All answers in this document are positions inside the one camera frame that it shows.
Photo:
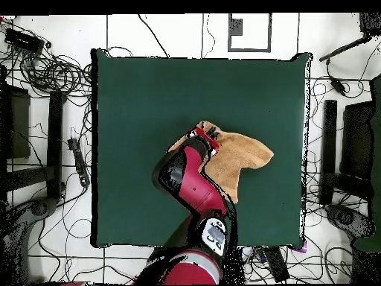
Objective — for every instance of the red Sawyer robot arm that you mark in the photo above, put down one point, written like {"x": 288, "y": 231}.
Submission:
{"x": 193, "y": 184}

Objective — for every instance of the black power adapter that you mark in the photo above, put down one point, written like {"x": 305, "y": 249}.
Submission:
{"x": 338, "y": 85}

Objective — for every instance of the grey square frame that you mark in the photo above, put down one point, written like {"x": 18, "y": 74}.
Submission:
{"x": 236, "y": 26}

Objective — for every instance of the black upright post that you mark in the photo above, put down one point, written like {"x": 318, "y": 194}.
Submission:
{"x": 329, "y": 149}
{"x": 55, "y": 143}

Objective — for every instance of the dark green table cloth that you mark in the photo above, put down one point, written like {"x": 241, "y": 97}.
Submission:
{"x": 148, "y": 101}

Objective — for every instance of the orange terry towel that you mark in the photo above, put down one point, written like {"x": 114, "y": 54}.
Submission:
{"x": 238, "y": 158}

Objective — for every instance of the black camera stand base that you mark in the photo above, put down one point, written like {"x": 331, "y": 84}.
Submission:
{"x": 26, "y": 214}
{"x": 348, "y": 219}

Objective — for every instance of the black electronics box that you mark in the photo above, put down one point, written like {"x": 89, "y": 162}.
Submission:
{"x": 23, "y": 40}

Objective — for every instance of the black power strip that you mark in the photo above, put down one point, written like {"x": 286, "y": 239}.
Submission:
{"x": 276, "y": 265}
{"x": 79, "y": 162}

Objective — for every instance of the black flat panel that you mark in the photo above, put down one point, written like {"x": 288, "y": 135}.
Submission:
{"x": 357, "y": 140}
{"x": 18, "y": 125}

